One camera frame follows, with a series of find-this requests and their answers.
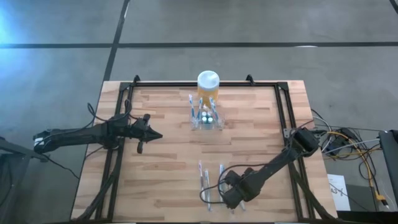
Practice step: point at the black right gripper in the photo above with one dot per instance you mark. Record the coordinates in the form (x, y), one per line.
(237, 189)

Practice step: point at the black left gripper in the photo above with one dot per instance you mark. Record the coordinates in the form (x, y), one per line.
(141, 132)

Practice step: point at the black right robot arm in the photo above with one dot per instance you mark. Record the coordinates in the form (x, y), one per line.
(280, 161)

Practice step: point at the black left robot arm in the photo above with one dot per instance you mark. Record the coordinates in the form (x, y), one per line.
(77, 137)

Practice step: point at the purple toothbrush in clear wrapper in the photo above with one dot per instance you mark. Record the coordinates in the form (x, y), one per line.
(200, 177)

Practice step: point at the clear acrylic organizer box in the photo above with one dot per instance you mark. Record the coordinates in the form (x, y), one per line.
(217, 126)

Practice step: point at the yellow wipes canister white lid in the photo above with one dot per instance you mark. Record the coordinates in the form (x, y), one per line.
(208, 81)

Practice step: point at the white paper sheet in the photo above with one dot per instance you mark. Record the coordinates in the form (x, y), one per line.
(339, 193)

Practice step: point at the black side stand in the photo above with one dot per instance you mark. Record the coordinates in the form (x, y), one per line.
(12, 145)

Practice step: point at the black equipment case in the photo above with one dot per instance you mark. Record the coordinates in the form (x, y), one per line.
(390, 161)

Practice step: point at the black aluminium table frame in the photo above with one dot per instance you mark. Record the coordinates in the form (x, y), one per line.
(171, 84)

